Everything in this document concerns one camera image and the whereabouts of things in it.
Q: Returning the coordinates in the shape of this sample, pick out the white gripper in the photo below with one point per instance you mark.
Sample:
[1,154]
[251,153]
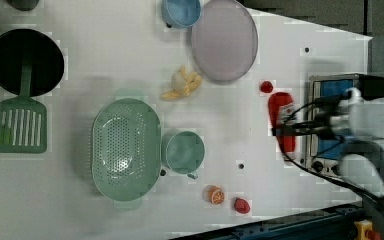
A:
[331,122]

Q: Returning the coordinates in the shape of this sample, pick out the red ketchup bottle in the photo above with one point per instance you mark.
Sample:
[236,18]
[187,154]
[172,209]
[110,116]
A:
[280,108]

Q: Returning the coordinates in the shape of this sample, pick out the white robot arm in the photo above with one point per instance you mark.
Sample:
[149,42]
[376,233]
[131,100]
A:
[358,126]

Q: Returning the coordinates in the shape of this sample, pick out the green strainer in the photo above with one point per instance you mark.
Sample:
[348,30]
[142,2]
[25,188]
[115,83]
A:
[126,149]

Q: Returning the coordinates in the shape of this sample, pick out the toy strawberry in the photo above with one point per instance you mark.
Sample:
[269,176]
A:
[266,87]

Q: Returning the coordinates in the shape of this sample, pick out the red toy fruit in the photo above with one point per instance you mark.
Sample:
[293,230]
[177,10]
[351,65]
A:
[241,206]

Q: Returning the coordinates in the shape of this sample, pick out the toy orange slice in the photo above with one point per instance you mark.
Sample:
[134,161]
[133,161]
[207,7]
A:
[216,195]

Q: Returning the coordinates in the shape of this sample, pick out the green mug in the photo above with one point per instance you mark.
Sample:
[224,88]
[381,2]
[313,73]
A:
[183,152]

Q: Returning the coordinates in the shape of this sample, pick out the grey round plate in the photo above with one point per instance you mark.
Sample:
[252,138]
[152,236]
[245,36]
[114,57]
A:
[225,40]

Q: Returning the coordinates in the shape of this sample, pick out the peeled toy banana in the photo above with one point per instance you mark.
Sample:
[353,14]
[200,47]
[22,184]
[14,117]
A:
[183,84]

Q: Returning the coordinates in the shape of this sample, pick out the yellow red emergency button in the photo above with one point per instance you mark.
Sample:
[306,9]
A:
[365,231]

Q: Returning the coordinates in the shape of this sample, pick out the blue cup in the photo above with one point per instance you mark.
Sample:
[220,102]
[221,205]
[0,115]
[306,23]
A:
[180,14]

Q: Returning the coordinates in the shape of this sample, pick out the green slotted spatula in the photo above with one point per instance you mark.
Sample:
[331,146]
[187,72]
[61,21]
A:
[23,120]

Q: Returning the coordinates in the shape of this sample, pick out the black bowl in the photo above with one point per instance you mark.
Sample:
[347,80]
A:
[48,61]

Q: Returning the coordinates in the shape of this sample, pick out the black cylinder container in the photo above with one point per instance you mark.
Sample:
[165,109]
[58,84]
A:
[23,5]

